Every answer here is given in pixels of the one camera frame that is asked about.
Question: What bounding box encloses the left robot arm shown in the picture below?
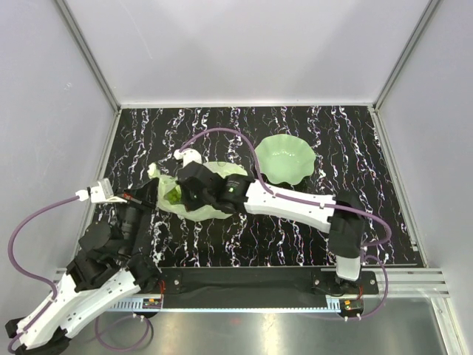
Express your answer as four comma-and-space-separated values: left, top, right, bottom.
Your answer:
5, 177, 160, 354

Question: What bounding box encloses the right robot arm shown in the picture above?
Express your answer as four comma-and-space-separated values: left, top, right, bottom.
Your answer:
177, 162, 365, 294

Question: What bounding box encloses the black marble pattern mat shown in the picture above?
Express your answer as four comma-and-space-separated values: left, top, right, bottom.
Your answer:
105, 106, 423, 267

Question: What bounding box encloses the light green wavy bowl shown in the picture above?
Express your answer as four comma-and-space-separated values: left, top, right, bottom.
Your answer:
255, 134, 316, 185

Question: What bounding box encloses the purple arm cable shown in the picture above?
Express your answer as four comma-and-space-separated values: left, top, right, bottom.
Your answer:
179, 127, 392, 321
7, 195, 153, 352

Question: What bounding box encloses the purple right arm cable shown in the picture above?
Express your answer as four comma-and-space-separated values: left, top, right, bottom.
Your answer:
179, 127, 392, 321

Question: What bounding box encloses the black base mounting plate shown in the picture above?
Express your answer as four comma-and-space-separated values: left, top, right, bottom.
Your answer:
161, 266, 379, 309

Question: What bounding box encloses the light green plastic bag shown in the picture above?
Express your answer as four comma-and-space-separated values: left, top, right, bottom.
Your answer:
148, 161, 255, 222

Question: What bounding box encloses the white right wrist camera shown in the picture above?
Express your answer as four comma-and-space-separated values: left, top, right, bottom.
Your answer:
174, 148, 203, 167

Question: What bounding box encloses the aluminium frame rail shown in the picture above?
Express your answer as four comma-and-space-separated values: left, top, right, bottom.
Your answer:
53, 0, 121, 112

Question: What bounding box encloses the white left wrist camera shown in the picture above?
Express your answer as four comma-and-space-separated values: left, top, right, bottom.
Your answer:
75, 178, 126, 204

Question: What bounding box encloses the white slotted cable duct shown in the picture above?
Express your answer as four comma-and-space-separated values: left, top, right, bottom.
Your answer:
108, 294, 163, 313

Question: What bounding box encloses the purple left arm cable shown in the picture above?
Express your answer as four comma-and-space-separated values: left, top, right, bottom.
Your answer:
7, 195, 153, 352

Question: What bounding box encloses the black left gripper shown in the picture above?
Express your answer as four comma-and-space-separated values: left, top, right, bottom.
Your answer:
107, 177, 160, 257

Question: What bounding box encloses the green fruit in bag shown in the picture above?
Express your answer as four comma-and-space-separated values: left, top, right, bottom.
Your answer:
164, 186, 182, 205

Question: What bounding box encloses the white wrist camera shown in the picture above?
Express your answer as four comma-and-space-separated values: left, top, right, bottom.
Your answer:
174, 148, 203, 167
75, 178, 126, 204

